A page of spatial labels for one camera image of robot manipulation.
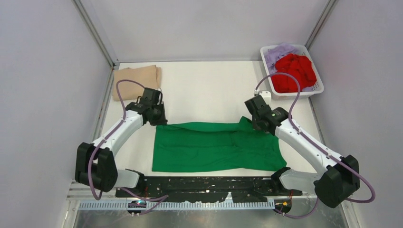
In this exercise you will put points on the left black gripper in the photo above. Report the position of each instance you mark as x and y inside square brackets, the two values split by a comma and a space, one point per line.
[162, 120]

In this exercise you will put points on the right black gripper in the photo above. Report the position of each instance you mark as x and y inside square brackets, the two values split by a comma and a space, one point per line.
[254, 125]

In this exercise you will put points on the green t shirt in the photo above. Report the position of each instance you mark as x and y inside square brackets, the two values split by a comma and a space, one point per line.
[206, 147]

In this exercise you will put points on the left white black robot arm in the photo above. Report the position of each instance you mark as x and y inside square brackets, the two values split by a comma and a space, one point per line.
[95, 162]

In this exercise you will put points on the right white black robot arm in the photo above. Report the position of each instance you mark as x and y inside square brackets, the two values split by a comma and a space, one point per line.
[335, 179]

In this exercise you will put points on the folded beige t shirt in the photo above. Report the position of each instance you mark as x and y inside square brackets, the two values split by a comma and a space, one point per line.
[149, 77]

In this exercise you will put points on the red t shirt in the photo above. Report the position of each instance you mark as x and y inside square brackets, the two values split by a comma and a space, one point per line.
[300, 67]

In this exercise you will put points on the lavender t shirt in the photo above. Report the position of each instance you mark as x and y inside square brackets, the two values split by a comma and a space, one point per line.
[271, 56]

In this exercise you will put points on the white plastic basket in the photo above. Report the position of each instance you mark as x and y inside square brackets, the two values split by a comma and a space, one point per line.
[317, 88]

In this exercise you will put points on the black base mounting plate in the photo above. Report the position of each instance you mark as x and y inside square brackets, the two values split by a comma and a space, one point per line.
[208, 189]

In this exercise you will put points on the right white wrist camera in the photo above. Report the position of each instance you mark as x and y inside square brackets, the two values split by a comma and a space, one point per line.
[266, 95]

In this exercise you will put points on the grey slotted cable duct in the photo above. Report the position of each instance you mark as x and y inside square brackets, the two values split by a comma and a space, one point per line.
[128, 205]

